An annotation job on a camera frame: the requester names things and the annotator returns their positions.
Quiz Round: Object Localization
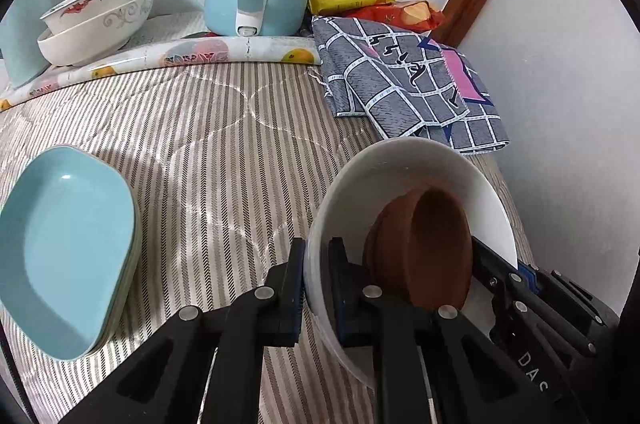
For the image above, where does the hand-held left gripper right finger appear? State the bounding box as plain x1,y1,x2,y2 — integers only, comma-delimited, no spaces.
327,237,521,424

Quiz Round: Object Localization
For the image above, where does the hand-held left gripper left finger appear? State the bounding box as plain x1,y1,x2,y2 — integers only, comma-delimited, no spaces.
60,237,307,424

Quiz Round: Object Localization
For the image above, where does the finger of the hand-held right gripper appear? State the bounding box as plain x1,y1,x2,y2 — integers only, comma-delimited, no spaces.
517,260,618,330
471,237,596,357

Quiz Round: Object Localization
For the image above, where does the small brown bowl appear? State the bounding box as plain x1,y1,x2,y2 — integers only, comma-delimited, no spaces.
363,195,426,305
402,185,473,310

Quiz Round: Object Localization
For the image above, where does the teal square plate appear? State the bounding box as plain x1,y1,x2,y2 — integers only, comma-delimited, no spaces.
0,145,140,347

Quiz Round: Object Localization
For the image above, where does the pale green square plate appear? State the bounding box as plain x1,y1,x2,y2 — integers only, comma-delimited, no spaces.
60,147,142,361

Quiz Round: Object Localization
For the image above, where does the striped quilt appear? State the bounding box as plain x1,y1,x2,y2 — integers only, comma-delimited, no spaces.
0,64,536,424

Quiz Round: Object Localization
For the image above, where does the grey checked folded cloth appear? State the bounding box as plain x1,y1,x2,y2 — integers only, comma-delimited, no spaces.
312,15,510,155

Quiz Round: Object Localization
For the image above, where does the fruit print mat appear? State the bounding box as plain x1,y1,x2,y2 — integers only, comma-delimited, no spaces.
0,12,323,112

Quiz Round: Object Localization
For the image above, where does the red chip bag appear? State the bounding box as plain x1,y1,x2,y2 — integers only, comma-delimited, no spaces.
345,0,446,31

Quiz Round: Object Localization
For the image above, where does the white bowl with grey scrolls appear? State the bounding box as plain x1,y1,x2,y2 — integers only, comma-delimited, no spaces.
37,0,155,68

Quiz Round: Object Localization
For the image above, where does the fish pattern bowl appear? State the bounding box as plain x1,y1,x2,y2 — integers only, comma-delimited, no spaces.
40,0,149,35

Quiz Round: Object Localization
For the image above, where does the light blue thermos jug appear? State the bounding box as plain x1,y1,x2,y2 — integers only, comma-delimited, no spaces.
0,0,51,88

